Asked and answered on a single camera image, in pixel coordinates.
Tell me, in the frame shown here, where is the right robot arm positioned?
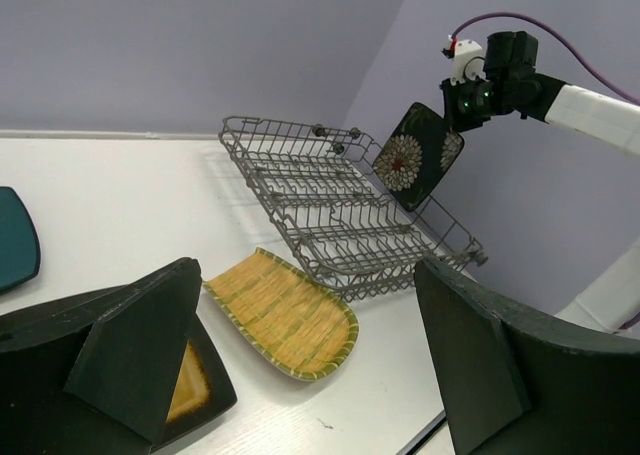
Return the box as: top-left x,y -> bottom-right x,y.
440,31 -> 639,334

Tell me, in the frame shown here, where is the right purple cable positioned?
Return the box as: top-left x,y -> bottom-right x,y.
449,13 -> 640,106

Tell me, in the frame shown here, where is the teal square plate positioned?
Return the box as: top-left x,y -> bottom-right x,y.
0,186 -> 41,294

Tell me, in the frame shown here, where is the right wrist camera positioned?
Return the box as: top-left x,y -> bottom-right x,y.
442,35 -> 485,86

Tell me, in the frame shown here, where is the black floral plate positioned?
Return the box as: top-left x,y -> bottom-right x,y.
373,102 -> 465,212

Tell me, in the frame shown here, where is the grey wire dish rack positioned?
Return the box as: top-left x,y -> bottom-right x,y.
219,115 -> 488,302

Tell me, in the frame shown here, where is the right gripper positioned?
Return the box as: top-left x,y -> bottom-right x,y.
440,31 -> 540,130

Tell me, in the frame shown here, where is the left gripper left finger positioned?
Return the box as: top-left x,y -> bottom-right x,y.
1,258 -> 201,454

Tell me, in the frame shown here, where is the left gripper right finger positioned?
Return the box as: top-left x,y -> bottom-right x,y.
414,258 -> 639,454

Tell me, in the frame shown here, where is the yellow square plate black rim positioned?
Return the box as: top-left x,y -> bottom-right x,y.
151,322 -> 237,453

